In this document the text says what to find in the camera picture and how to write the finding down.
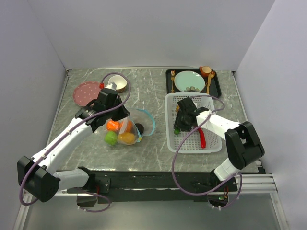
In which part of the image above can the green toy cucumber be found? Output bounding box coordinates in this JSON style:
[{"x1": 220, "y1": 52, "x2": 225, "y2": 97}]
[{"x1": 174, "y1": 129, "x2": 180, "y2": 135}]

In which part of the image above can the orange toy tangerine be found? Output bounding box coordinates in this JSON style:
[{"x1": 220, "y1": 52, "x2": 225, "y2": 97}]
[
  {"x1": 121, "y1": 120, "x2": 133, "y2": 133},
  {"x1": 106, "y1": 120, "x2": 120, "y2": 132}
]

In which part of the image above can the red toy chili pepper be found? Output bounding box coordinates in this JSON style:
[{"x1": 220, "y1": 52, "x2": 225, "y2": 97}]
[{"x1": 198, "y1": 128, "x2": 206, "y2": 149}]

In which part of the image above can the clear zip top bag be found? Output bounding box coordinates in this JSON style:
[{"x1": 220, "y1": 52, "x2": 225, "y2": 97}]
[{"x1": 105, "y1": 108, "x2": 156, "y2": 144}]

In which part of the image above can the dark purple toy mangosteen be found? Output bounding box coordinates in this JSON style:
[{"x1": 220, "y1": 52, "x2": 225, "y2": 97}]
[{"x1": 135, "y1": 123, "x2": 144, "y2": 134}]

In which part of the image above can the green toy apple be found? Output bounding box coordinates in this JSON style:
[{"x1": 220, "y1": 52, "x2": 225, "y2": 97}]
[{"x1": 104, "y1": 131, "x2": 118, "y2": 146}]

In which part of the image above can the yellow toy lemon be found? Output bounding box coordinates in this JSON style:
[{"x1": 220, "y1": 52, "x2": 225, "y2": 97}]
[{"x1": 118, "y1": 132, "x2": 136, "y2": 145}]

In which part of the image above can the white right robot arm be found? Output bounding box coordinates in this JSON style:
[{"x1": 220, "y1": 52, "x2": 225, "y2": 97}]
[{"x1": 174, "y1": 97, "x2": 265, "y2": 191}]

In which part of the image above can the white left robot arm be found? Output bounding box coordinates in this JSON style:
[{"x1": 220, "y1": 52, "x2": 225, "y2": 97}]
[{"x1": 17, "y1": 87, "x2": 130, "y2": 204}]

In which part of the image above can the floral paper bowl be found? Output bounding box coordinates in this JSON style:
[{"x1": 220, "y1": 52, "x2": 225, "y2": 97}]
[{"x1": 108, "y1": 74, "x2": 128, "y2": 93}]

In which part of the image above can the pink dotted plate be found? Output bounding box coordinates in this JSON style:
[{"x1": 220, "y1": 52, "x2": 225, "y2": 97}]
[{"x1": 72, "y1": 81, "x2": 101, "y2": 107}]

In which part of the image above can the white plastic mesh basket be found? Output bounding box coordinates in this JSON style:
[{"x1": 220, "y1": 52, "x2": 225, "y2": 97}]
[{"x1": 165, "y1": 92, "x2": 222, "y2": 154}]

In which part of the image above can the mint green plate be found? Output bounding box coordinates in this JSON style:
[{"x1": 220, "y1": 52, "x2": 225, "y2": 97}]
[{"x1": 174, "y1": 70, "x2": 205, "y2": 92}]

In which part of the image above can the gold fork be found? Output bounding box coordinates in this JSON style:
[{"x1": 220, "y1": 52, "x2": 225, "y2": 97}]
[{"x1": 170, "y1": 70, "x2": 176, "y2": 93}]

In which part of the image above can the wooden spoon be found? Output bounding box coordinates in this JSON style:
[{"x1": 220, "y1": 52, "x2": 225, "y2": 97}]
[{"x1": 207, "y1": 70, "x2": 215, "y2": 89}]

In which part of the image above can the brown ceramic cup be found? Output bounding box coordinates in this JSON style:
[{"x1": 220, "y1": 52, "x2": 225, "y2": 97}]
[{"x1": 199, "y1": 66, "x2": 215, "y2": 78}]

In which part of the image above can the aluminium front rail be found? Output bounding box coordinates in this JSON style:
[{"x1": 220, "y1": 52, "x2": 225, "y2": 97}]
[{"x1": 241, "y1": 174, "x2": 278, "y2": 194}]

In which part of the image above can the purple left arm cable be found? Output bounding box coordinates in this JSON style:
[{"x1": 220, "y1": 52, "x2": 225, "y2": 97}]
[{"x1": 18, "y1": 71, "x2": 131, "y2": 213}]

